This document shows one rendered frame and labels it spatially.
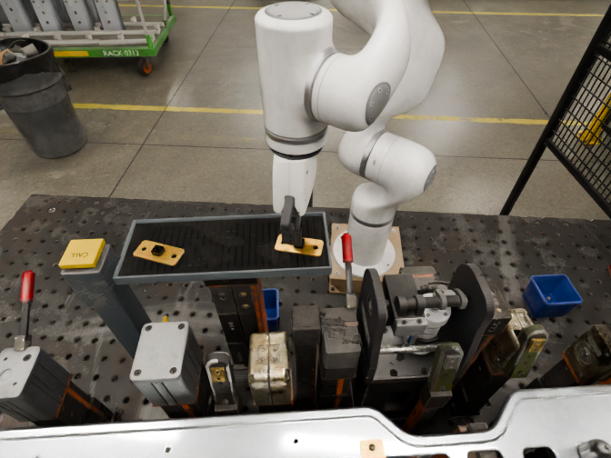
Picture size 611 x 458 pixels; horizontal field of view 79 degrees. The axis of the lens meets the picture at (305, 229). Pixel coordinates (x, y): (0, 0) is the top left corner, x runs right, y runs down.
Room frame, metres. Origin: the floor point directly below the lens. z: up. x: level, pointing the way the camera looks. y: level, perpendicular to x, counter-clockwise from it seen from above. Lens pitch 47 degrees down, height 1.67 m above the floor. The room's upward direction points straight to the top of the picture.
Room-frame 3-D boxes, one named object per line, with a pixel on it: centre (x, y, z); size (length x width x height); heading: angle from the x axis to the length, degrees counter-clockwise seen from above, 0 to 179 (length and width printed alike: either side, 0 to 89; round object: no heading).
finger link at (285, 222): (0.39, 0.02, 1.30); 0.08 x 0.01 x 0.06; 168
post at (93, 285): (0.43, 0.40, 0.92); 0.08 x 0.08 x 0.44; 3
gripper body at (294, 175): (0.44, 0.01, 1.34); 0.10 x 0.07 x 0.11; 168
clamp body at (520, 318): (0.33, -0.39, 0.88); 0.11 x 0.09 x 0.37; 3
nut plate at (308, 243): (0.44, 0.01, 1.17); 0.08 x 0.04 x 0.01; 78
